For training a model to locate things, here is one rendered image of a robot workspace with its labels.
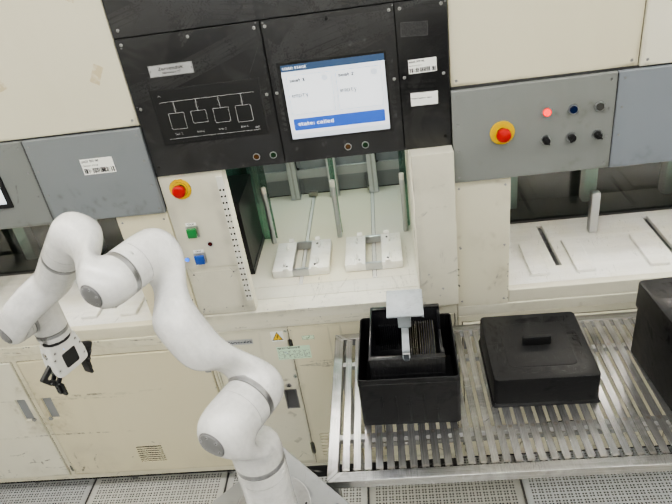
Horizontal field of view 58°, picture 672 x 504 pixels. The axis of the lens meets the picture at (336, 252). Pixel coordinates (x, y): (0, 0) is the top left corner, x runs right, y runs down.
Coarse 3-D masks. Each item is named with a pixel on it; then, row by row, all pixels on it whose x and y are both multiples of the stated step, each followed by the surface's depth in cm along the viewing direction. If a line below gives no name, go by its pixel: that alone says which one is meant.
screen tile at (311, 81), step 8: (320, 72) 162; (328, 72) 162; (288, 80) 164; (296, 80) 164; (304, 80) 164; (312, 80) 164; (320, 80) 164; (288, 88) 165; (296, 88) 165; (304, 88) 165; (312, 88) 165; (320, 88) 165; (328, 88) 165; (328, 96) 166; (296, 104) 167; (304, 104) 167; (312, 104) 167; (320, 104) 167; (328, 104) 167; (296, 112) 169; (304, 112) 168; (312, 112) 168
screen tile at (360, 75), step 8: (336, 72) 162; (344, 72) 162; (352, 72) 162; (360, 72) 162; (368, 72) 162; (336, 80) 163; (344, 80) 163; (352, 80) 163; (360, 80) 163; (368, 80) 163; (376, 80) 163; (376, 88) 164; (344, 96) 166; (352, 96) 166; (360, 96) 166; (368, 96) 165; (376, 96) 165; (344, 104) 167; (352, 104) 167; (360, 104) 167; (368, 104) 167; (376, 104) 167
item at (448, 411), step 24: (360, 336) 178; (360, 360) 172; (456, 360) 164; (360, 384) 163; (384, 384) 162; (408, 384) 161; (432, 384) 161; (456, 384) 160; (384, 408) 167; (408, 408) 166; (432, 408) 166; (456, 408) 165
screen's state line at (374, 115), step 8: (360, 112) 168; (368, 112) 168; (376, 112) 168; (384, 112) 168; (296, 120) 170; (304, 120) 170; (312, 120) 170; (320, 120) 170; (328, 120) 169; (336, 120) 169; (344, 120) 169; (352, 120) 169; (360, 120) 169; (368, 120) 169; (376, 120) 169; (384, 120) 169; (296, 128) 171; (304, 128) 171; (312, 128) 171
